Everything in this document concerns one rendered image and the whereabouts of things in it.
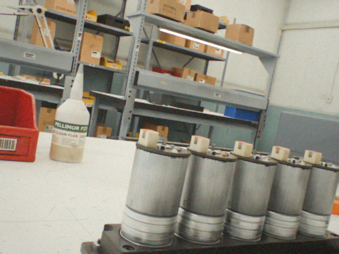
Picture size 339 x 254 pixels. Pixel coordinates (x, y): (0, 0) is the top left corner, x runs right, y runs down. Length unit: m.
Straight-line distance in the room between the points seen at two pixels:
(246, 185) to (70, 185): 0.16
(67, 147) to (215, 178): 0.24
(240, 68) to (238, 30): 2.84
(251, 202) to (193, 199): 0.03
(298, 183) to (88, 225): 0.12
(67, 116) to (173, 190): 0.24
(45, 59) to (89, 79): 2.37
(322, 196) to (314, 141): 0.44
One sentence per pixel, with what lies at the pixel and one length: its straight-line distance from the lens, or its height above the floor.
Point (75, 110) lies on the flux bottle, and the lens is 0.39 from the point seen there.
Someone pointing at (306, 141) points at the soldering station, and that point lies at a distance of 0.68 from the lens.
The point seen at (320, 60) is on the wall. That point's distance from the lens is 6.00.
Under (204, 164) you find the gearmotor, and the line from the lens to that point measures 0.17.
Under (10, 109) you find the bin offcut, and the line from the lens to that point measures 0.48.
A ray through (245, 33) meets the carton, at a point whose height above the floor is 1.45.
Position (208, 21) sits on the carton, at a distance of 3.03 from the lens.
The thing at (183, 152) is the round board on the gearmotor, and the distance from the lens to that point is 0.16.
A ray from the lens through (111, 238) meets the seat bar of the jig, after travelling 0.17.
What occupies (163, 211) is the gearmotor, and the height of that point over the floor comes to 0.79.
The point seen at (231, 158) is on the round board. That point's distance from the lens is 0.18.
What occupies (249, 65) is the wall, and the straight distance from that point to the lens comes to 6.15.
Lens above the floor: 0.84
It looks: 5 degrees down
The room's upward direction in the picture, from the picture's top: 11 degrees clockwise
